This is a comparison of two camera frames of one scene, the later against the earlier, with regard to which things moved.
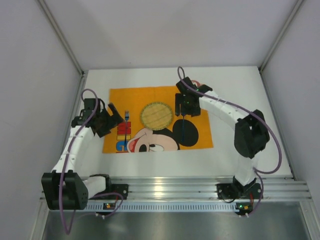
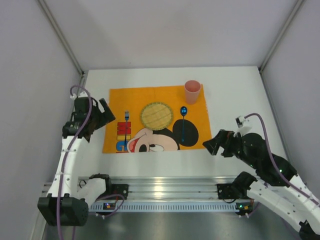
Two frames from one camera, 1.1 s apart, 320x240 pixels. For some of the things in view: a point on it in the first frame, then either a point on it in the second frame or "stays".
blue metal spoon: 182,140 stays
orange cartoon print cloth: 185,132 stays
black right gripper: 186,110 to 222,143
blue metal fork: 126,116 stays
